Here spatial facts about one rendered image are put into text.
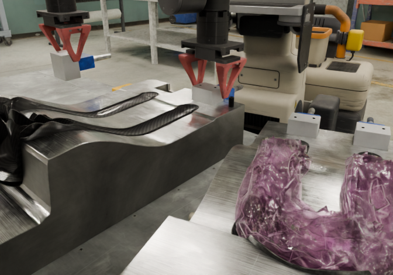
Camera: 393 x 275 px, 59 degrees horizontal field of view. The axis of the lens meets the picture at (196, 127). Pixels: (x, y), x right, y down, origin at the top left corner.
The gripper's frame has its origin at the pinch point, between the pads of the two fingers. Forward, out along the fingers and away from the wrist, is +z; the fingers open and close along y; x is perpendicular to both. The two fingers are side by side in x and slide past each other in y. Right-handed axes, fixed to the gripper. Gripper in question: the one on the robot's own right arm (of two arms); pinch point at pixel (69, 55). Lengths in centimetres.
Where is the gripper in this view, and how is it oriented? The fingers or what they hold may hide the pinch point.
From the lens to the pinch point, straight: 80.3
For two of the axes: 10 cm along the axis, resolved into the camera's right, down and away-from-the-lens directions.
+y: 7.4, 2.8, -6.1
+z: 0.0, 9.1, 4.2
